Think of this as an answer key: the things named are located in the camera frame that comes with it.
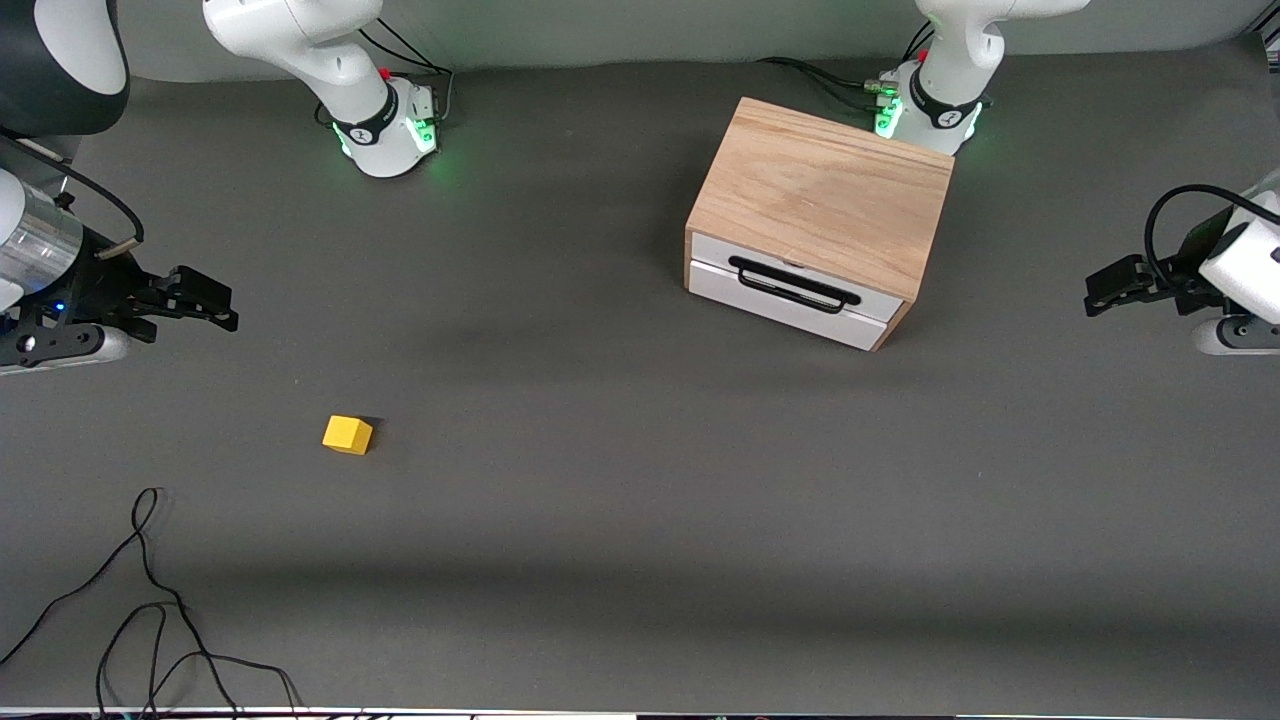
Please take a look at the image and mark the yellow block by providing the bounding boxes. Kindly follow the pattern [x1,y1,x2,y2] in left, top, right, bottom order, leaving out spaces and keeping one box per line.
[322,415,375,457]

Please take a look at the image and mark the black drawer handle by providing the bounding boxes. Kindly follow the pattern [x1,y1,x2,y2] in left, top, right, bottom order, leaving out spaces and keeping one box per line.
[728,256,862,315]

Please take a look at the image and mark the white-fronted wooden drawer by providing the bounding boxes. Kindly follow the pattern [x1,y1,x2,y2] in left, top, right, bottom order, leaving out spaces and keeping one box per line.
[688,232,901,352]

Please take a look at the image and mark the wooden drawer cabinet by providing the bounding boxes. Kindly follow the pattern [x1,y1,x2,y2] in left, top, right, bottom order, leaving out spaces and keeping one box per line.
[685,97,956,352]

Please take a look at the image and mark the thin white bar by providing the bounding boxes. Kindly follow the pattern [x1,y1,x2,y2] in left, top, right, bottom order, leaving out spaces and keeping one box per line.
[15,138,81,167]

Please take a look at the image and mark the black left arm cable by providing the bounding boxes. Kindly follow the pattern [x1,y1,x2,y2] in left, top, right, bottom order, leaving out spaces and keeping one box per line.
[1144,184,1280,293]

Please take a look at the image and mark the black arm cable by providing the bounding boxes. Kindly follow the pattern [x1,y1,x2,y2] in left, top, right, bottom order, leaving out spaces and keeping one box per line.
[1144,184,1280,293]
[0,130,146,263]

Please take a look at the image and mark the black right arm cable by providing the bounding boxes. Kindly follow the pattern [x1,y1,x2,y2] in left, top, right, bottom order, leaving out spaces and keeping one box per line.
[0,130,146,263]

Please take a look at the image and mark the thin black loose cable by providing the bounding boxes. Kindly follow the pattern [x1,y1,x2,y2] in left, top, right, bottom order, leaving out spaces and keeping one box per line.
[95,600,241,719]
[0,487,306,716]

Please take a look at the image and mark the black right base cables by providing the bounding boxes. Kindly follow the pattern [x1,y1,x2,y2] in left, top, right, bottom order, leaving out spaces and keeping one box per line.
[318,15,456,129]

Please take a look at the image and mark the black base cables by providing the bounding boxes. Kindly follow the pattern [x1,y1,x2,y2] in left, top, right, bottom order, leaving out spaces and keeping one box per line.
[758,20,936,113]
[318,15,456,129]

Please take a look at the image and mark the black left base cables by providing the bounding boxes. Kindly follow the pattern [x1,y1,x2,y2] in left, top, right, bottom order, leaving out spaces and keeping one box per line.
[758,20,936,113]

